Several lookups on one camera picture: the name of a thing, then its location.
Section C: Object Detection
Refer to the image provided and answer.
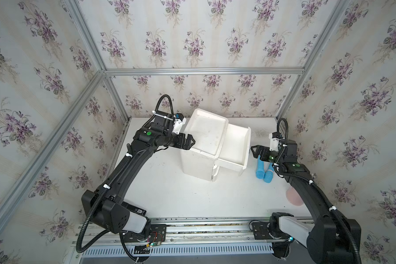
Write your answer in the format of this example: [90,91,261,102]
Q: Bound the white plastic drawer cabinet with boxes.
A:
[180,108,229,182]

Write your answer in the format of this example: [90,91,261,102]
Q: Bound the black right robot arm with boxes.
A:
[250,118,361,264]

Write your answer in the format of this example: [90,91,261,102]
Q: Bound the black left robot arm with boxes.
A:
[75,94,195,253]

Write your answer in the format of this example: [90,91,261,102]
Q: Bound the white bottom drawer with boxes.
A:
[211,165,220,182]

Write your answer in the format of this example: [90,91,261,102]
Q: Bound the pink cup with items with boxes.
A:
[286,187,304,206]

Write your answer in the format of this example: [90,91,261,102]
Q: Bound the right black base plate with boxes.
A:
[248,220,294,242]

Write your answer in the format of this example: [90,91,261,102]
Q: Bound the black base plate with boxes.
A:
[122,224,167,246]
[248,220,294,242]

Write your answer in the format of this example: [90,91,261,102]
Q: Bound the aluminium mounting rail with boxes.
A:
[70,217,345,246]

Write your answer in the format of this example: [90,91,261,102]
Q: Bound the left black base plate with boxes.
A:
[122,224,167,246]

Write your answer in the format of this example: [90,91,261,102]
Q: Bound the white slotted cable duct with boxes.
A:
[82,243,274,258]

